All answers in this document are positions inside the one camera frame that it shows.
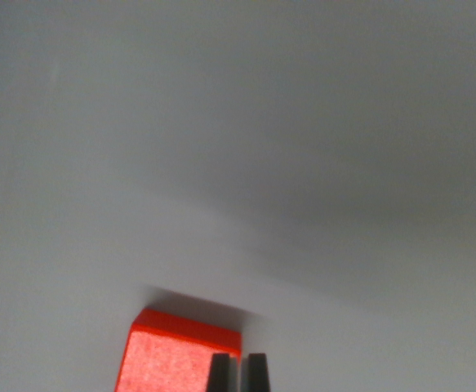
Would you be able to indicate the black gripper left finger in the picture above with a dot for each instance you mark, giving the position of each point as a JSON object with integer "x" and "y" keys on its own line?
{"x": 220, "y": 373}

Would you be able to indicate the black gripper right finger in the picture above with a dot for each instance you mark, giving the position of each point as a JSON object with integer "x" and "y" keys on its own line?
{"x": 257, "y": 373}

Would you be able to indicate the red cube block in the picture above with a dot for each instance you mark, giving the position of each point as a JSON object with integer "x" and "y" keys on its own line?
{"x": 164, "y": 359}

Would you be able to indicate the white plastic tray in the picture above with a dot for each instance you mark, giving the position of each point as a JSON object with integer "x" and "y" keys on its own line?
{"x": 237, "y": 163}

